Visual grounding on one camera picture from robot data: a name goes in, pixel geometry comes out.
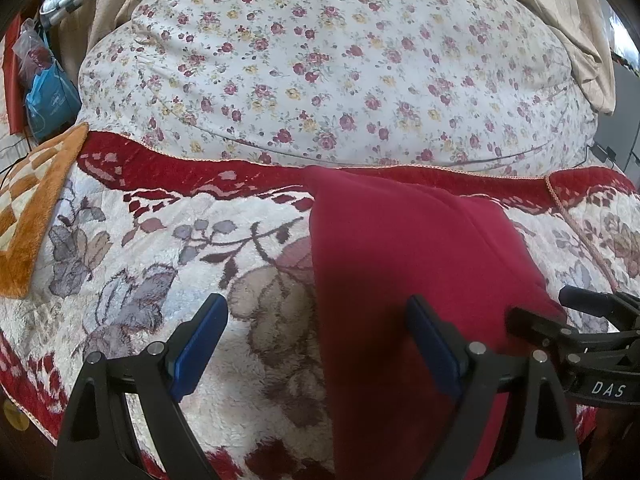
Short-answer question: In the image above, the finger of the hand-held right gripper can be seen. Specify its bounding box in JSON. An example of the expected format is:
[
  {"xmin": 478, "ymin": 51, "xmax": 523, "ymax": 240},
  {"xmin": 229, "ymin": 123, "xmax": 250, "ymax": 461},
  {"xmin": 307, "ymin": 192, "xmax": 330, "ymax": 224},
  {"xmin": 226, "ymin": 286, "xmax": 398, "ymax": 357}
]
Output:
[
  {"xmin": 505, "ymin": 305, "xmax": 640, "ymax": 367},
  {"xmin": 559, "ymin": 284, "xmax": 640, "ymax": 329}
]

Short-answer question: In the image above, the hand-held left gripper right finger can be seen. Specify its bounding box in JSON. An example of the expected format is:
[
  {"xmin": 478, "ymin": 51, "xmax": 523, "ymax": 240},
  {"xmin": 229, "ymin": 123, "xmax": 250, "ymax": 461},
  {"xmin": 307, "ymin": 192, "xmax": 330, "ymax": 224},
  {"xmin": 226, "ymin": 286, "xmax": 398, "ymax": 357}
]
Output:
[{"xmin": 405, "ymin": 294, "xmax": 585, "ymax": 480}]

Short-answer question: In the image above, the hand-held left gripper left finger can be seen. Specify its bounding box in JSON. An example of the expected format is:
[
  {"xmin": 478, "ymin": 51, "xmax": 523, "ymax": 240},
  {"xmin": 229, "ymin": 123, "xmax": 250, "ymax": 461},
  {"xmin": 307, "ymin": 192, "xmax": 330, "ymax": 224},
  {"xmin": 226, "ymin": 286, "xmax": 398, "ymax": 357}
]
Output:
[{"xmin": 52, "ymin": 292, "xmax": 230, "ymax": 480}]

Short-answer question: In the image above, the red knit garment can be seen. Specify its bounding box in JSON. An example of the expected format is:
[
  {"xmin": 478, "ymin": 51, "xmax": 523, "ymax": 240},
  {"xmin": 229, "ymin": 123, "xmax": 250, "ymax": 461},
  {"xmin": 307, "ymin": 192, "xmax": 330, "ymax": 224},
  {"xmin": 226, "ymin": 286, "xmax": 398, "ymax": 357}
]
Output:
[{"xmin": 302, "ymin": 165, "xmax": 601, "ymax": 480}]

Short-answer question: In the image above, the red and white floral blanket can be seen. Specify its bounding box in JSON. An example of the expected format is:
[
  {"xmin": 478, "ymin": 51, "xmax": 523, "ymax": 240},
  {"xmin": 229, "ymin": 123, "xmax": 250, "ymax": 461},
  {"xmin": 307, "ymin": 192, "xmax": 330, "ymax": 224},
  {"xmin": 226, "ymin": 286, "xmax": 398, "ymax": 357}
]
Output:
[{"xmin": 0, "ymin": 130, "xmax": 640, "ymax": 480}]

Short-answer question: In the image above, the grey cabinet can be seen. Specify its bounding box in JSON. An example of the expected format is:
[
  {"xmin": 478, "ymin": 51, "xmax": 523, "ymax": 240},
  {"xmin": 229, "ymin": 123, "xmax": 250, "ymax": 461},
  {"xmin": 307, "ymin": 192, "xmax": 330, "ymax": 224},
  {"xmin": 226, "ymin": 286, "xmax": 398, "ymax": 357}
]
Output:
[{"xmin": 607, "ymin": 10, "xmax": 640, "ymax": 186}]

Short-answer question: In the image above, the orange checkered plush mat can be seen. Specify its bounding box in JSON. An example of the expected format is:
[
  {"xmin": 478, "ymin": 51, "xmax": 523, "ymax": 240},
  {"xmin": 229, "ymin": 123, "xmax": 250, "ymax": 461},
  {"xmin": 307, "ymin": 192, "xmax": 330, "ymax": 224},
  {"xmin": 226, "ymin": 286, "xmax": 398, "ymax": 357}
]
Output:
[{"xmin": 0, "ymin": 122, "xmax": 90, "ymax": 298}]

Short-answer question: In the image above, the beige cloth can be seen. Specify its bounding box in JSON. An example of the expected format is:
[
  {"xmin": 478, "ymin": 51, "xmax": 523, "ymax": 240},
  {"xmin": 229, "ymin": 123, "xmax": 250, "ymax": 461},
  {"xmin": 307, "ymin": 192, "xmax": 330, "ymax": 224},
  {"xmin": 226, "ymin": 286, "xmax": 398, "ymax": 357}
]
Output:
[{"xmin": 472, "ymin": 0, "xmax": 618, "ymax": 116}]

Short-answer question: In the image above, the blue plastic bag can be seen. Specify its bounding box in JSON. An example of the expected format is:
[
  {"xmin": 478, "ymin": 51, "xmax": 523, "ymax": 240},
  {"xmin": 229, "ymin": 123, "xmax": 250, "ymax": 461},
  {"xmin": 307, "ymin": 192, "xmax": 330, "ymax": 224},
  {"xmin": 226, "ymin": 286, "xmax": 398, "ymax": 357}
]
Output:
[{"xmin": 25, "ymin": 62, "xmax": 82, "ymax": 141}]

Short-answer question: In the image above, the white floral quilt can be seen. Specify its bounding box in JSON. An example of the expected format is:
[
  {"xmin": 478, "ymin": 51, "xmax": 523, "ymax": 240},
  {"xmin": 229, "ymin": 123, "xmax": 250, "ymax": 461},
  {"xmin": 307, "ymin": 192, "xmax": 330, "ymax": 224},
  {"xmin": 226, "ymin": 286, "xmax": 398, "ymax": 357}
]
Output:
[{"xmin": 77, "ymin": 0, "xmax": 601, "ymax": 178}]

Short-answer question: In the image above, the red flat board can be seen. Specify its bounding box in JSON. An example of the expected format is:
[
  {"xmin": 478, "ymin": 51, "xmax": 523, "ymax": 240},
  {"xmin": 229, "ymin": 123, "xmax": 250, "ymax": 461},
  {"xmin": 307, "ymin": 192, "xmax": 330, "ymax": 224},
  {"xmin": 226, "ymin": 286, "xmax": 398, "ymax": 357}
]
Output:
[{"xmin": 2, "ymin": 15, "xmax": 26, "ymax": 136}]

